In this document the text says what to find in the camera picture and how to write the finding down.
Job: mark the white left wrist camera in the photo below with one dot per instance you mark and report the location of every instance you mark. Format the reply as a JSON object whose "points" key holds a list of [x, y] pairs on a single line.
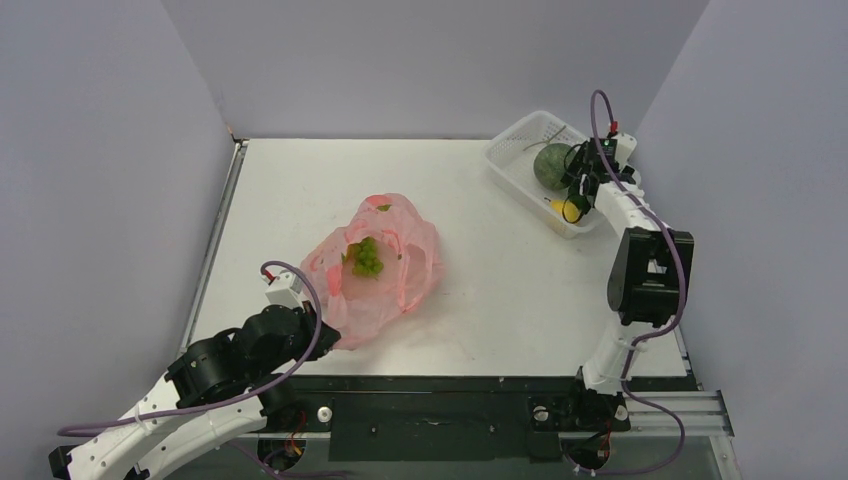
{"points": [[284, 289]]}

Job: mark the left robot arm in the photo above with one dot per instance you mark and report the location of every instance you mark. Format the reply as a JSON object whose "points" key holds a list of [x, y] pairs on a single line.
{"points": [[220, 388]]}

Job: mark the yellow fake lemon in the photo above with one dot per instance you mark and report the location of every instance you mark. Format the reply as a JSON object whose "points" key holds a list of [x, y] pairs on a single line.
{"points": [[567, 210]]}

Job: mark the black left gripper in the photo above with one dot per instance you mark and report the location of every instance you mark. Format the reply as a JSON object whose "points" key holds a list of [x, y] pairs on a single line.
{"points": [[311, 326]]}

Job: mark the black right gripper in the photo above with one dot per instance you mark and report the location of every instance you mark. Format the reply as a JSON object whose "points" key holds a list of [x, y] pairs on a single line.
{"points": [[584, 178]]}

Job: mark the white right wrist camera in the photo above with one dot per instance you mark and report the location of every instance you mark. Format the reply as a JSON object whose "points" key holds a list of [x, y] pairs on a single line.
{"points": [[619, 148]]}

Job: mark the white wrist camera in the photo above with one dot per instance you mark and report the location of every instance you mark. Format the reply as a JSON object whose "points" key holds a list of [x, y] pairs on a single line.
{"points": [[284, 289], [619, 148]]}

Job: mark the white plastic basket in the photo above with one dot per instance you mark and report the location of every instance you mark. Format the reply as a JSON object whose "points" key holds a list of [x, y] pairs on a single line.
{"points": [[511, 154]]}

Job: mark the green fake grapes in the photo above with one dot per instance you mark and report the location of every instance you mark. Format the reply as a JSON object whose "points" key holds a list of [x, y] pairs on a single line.
{"points": [[363, 258]]}

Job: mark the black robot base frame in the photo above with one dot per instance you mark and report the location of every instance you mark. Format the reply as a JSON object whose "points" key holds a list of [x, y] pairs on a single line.
{"points": [[466, 418]]}

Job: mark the pink plastic bag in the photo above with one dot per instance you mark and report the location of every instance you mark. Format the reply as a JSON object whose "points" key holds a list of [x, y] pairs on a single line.
{"points": [[409, 246]]}

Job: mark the brown fake fruit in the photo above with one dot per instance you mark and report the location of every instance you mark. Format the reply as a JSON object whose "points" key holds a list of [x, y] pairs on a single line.
{"points": [[550, 165]]}

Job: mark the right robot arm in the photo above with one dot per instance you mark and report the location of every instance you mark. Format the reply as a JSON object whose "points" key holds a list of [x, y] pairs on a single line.
{"points": [[647, 285]]}

